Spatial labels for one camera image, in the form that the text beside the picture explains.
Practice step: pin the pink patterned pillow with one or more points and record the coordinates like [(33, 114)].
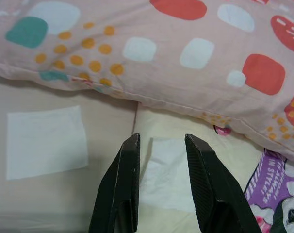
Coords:
[(161, 72)]

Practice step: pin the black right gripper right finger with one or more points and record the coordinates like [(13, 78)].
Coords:
[(215, 194)]

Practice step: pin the white tissue sheet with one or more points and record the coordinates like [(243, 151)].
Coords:
[(166, 170), (45, 143)]

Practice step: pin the flat white tissue sheet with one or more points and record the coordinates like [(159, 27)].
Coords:
[(45, 143)]

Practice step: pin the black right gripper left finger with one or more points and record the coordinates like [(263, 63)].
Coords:
[(118, 189)]

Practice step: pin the cream cartoon print quilt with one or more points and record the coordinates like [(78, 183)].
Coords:
[(270, 184)]

